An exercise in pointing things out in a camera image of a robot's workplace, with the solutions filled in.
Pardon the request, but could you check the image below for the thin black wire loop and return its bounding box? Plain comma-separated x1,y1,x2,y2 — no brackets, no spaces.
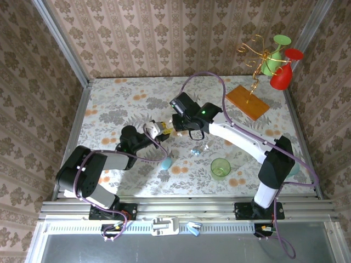
188,128,206,141

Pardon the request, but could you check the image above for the green transparent plastic cup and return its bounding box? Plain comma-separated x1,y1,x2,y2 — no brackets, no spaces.
210,157,231,181

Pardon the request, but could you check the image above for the aluminium corner post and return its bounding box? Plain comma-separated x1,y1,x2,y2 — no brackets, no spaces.
30,0,93,88
285,0,335,93

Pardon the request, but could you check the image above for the white slotted cable duct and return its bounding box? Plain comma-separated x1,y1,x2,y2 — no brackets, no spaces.
43,221,254,234

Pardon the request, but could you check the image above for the gold wire stand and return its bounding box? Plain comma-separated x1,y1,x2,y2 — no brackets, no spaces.
225,34,271,121

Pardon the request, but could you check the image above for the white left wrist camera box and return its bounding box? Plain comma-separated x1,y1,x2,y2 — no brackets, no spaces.
144,120,162,140

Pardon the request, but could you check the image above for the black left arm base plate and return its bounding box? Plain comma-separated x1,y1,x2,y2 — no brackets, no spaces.
89,203,138,221

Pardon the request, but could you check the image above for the grey metal sheet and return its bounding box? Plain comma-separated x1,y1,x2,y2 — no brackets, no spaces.
27,232,343,263

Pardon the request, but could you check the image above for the white plastic bracket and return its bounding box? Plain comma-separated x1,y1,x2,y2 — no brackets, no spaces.
151,216,179,236

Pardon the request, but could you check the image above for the floral patterned tablecloth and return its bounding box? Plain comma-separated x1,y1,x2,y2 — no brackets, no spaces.
75,76,315,197

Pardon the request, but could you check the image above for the aluminium table side rail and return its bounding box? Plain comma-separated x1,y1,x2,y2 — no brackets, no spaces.
284,90,326,200
52,87,93,203

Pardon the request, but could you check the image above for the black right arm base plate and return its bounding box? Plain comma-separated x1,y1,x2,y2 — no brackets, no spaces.
234,202,285,220

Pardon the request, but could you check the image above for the red plastic wine glass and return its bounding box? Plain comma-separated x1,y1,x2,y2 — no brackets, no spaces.
269,48,304,91

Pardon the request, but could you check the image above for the long aluminium frame rail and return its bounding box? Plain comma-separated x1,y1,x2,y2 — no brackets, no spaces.
38,199,341,220

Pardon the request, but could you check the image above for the green plastic wine glass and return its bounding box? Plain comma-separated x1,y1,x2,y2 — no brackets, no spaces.
259,35,292,77

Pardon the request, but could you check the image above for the black connector box yellow plug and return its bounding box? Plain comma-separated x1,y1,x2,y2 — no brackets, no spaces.
100,223,126,238
253,223,278,238

